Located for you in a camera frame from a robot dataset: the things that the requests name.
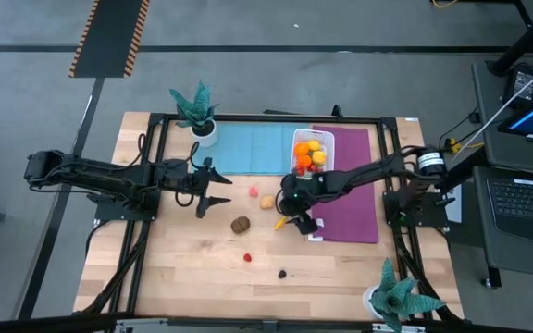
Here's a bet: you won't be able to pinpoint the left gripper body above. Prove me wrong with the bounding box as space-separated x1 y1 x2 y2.
175 157 214 220

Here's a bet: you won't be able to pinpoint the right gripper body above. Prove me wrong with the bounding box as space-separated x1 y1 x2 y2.
293 213 320 236

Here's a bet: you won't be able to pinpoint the brown toy kiwi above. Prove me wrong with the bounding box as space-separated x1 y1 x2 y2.
230 216 252 235

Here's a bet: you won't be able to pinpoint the light blue cloth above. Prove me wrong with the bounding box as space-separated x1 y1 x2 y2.
192 121 313 176

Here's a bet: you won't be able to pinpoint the purple cloth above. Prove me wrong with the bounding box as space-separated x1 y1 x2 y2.
310 125 380 245

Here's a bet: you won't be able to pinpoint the artificial green plant white pot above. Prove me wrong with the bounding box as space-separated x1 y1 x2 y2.
168 79 220 148
362 257 447 333

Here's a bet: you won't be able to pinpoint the white perforated plastic basket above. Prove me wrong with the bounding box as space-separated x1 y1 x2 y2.
290 128 336 179

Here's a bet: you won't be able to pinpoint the black orange-striped floor mat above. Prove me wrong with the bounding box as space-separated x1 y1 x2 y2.
68 0 151 79

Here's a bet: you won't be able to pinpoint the black laptop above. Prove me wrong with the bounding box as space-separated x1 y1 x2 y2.
472 165 533 245

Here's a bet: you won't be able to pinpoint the black desk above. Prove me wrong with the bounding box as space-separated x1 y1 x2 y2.
471 59 533 290

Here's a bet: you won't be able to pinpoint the white rod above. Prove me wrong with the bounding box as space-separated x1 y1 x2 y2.
464 55 533 148

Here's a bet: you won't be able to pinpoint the black power adapter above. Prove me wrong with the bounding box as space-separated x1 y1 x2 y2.
502 62 533 110

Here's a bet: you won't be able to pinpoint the black stand leg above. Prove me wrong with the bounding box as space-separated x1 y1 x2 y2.
484 0 533 78

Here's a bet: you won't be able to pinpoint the black aluminium table frame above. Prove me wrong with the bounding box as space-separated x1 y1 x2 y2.
79 110 465 325

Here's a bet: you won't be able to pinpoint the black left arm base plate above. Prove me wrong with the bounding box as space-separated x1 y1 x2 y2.
93 191 160 222

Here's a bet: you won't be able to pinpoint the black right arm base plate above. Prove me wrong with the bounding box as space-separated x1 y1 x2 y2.
383 189 451 228

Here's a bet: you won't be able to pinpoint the grey metal rail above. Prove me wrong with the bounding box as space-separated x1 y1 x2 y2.
113 316 428 333

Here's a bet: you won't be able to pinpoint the yellow cable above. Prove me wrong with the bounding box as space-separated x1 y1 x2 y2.
445 136 486 154

